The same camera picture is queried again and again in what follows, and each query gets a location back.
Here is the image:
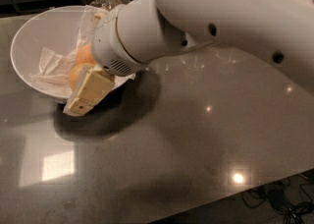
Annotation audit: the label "white bowl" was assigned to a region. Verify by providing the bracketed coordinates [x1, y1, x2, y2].
[9, 5, 138, 106]

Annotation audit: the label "rear orange fruit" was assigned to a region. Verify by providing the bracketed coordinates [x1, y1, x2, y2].
[76, 44, 96, 64]

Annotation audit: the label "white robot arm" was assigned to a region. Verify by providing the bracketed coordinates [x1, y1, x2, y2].
[64, 0, 314, 117]

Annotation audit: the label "black floor cables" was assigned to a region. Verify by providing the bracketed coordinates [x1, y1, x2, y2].
[240, 172, 314, 224]

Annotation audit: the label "white paper liner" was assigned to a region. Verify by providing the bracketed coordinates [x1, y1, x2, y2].
[29, 5, 137, 106]

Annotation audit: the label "front orange fruit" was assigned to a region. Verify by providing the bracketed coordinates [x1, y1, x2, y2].
[67, 62, 116, 92]

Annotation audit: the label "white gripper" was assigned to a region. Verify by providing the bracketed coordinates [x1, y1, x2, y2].
[62, 4, 149, 118]

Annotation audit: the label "orange fruit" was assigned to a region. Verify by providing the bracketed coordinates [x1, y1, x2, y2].
[67, 62, 116, 92]
[76, 44, 96, 64]

